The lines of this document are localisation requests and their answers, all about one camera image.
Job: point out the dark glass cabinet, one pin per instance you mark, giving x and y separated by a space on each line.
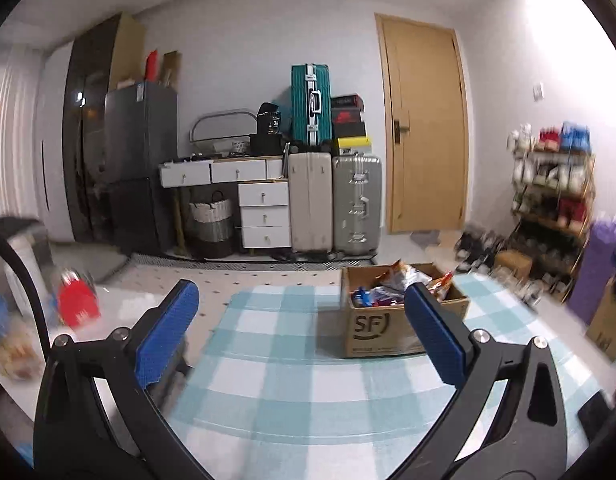
92 125

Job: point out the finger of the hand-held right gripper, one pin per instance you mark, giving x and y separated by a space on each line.
595 415

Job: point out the white wall switch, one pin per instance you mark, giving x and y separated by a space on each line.
538 91

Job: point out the beige suitcase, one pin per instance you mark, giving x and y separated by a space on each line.
310 200

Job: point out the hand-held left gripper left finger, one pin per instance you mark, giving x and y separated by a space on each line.
170 335

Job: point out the small cardboard box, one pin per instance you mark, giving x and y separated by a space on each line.
513 262

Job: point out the grey refrigerator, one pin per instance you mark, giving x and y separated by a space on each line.
140 160

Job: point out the arched mirror frame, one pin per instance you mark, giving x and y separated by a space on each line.
220 113

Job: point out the rows of racked shoes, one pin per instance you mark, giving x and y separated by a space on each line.
548 175

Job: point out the black shoe box red stripe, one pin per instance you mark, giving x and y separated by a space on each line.
347 102

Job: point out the white desk with drawers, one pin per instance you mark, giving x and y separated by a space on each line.
217 170

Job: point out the grey door mat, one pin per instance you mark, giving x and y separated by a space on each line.
428 237

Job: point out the yellow shoe box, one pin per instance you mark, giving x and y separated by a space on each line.
352 144

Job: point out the small red bag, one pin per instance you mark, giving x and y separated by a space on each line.
151 65

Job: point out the orange noodle snack packet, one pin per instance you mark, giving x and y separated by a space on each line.
440 285
395 272

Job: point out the purple bag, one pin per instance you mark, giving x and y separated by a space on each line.
595 265

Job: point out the brown paper bag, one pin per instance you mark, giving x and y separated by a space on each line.
170 67

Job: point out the white drawer cabinet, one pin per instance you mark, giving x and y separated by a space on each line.
264 215

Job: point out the pile of loose shoes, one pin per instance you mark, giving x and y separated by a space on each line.
480 250

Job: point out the white curtain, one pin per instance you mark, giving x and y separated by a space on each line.
15 125

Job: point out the red paper bag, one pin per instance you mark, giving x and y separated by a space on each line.
77 300

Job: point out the tan wooden door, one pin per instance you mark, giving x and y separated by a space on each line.
423 125

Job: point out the large brown cardboard carton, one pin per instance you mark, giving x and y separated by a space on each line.
608 320

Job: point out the white dotted floor mat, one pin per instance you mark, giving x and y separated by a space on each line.
268 277

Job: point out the grey side table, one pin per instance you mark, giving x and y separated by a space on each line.
32 255

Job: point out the black bag with white label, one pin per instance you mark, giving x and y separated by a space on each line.
270 119

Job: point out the teal suitcase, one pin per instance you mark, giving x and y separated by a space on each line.
310 105

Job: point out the wooden shoe rack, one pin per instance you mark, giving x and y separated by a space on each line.
585 200

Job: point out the blue snack packet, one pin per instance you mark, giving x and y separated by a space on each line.
363 297

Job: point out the silver suitcase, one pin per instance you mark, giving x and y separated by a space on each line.
357 202

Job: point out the black shoe box red logo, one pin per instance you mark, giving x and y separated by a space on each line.
348 117

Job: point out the teal checked tablecloth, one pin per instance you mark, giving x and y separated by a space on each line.
288 360

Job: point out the black storage box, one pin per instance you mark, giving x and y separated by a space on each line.
268 145

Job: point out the woven laundry basket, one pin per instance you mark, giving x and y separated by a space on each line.
210 220

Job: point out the plain black shoe box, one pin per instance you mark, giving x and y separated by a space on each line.
349 131

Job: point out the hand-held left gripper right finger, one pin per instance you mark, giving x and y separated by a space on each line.
435 335

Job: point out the brown cardboard box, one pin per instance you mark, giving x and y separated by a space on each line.
378 325

